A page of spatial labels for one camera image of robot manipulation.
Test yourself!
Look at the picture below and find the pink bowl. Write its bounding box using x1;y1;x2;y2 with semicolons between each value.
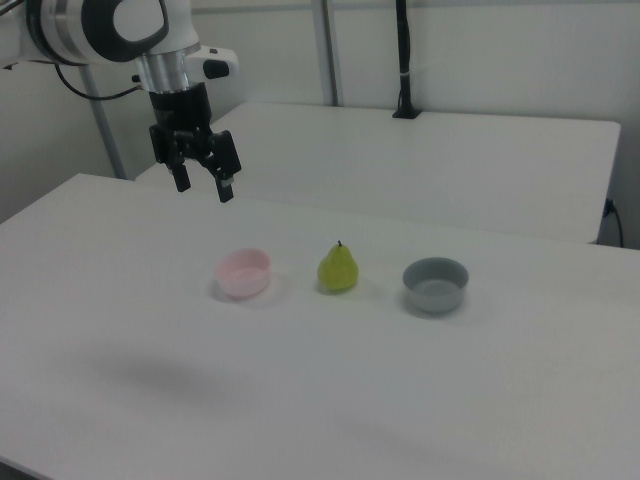
214;248;273;300

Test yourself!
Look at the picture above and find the black stand pole with base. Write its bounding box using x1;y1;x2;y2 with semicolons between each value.
392;0;422;120

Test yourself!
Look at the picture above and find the grey partition post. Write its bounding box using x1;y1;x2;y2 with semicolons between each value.
81;64;127;180
312;0;347;107

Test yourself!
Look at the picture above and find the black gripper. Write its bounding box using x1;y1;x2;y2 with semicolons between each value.
147;81;244;204

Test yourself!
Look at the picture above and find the black cable with blue plug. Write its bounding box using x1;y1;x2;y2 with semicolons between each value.
603;198;626;247

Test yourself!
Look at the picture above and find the grey bowl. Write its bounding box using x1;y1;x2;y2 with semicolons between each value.
402;257;470;314

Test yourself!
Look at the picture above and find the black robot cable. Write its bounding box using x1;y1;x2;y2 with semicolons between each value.
53;63;144;101

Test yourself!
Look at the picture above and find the green pear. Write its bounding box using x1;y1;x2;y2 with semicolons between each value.
316;239;360;295

